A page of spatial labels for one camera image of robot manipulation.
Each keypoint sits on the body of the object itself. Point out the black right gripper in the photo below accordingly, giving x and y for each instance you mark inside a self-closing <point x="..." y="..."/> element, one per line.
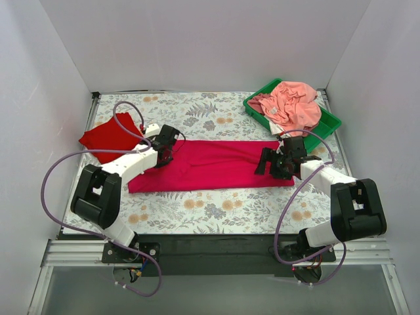
<point x="273" y="164"/>

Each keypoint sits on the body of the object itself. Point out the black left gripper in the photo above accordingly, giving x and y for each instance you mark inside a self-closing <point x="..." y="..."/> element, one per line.
<point x="165" y="154"/>

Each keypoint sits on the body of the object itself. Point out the magenta t shirt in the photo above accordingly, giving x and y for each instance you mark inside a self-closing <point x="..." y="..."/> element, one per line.
<point x="209" y="165"/>

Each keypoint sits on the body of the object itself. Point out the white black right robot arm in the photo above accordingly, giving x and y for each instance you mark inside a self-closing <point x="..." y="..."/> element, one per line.
<point x="356" y="210"/>

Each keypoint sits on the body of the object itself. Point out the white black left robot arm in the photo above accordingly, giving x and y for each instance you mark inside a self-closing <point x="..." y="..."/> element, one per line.
<point x="98" y="192"/>

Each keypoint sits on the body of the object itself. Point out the white garment in bin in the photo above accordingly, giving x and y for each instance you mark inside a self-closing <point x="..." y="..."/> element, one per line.
<point x="275" y="129"/>

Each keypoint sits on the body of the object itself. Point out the floral patterned table mat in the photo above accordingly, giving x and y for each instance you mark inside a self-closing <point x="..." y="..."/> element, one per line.
<point x="211" y="116"/>

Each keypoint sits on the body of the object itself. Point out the dusty rose t shirt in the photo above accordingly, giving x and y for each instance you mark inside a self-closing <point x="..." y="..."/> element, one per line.
<point x="255" y="103"/>

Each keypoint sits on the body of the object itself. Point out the salmon pink t shirt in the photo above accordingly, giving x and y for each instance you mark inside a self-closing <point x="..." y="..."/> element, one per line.
<point x="291" y="106"/>

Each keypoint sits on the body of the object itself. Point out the folded red t shirt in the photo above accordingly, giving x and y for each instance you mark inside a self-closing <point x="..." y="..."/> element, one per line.
<point x="110" y="136"/>

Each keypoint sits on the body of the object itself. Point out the green plastic bin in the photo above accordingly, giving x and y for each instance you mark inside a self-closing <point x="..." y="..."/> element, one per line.
<point x="326" y="126"/>

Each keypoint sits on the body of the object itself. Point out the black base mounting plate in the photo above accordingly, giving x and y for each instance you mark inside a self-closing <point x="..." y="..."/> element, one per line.
<point x="221" y="254"/>

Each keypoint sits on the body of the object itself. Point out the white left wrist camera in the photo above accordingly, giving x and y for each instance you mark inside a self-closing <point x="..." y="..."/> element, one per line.
<point x="151" y="130"/>

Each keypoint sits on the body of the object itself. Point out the aluminium front frame rail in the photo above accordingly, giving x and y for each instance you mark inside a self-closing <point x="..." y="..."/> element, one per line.
<point x="81" y="275"/>

